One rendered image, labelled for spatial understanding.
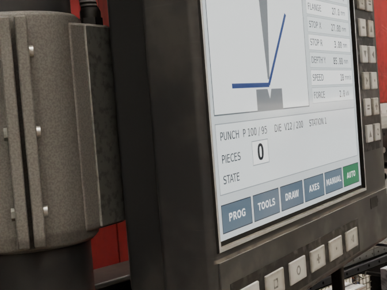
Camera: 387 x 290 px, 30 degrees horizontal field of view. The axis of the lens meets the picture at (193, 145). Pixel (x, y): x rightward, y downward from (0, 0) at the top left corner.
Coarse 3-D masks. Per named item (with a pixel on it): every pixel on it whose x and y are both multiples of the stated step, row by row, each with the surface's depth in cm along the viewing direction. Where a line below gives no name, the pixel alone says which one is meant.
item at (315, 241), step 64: (128, 0) 61; (192, 0) 55; (128, 64) 62; (192, 64) 55; (128, 128) 62; (192, 128) 55; (128, 192) 63; (192, 192) 56; (384, 192) 92; (128, 256) 64; (192, 256) 56; (256, 256) 61; (320, 256) 73
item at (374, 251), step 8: (384, 240) 229; (376, 248) 226; (384, 248) 230; (360, 256) 220; (368, 256) 223; (376, 256) 228; (384, 256) 230; (352, 264) 217; (360, 264) 221; (368, 264) 223; (376, 264) 226; (344, 272) 214; (352, 272) 217; (360, 272) 221; (328, 280) 208; (312, 288) 203; (320, 288) 207
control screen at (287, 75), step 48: (240, 0) 61; (288, 0) 70; (336, 0) 81; (240, 48) 61; (288, 48) 69; (336, 48) 80; (240, 96) 60; (288, 96) 69; (336, 96) 80; (240, 144) 60; (288, 144) 68; (336, 144) 79; (240, 192) 60; (288, 192) 68; (336, 192) 78
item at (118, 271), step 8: (120, 264) 105; (128, 264) 105; (96, 272) 101; (104, 272) 101; (112, 272) 100; (120, 272) 100; (128, 272) 99; (96, 280) 96; (104, 280) 96; (112, 280) 96; (120, 280) 97; (128, 280) 107; (96, 288) 94; (104, 288) 104; (112, 288) 105; (120, 288) 106; (128, 288) 107
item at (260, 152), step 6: (252, 144) 62; (258, 144) 63; (264, 144) 64; (252, 150) 62; (258, 150) 63; (264, 150) 64; (258, 156) 63; (264, 156) 64; (258, 162) 63; (264, 162) 64
